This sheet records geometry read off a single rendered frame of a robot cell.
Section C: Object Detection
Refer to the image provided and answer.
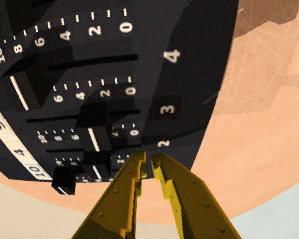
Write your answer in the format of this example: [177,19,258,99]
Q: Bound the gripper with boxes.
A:
[71,151,242,239]

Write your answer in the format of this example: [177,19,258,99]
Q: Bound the black lighting desk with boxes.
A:
[0,0,239,195]

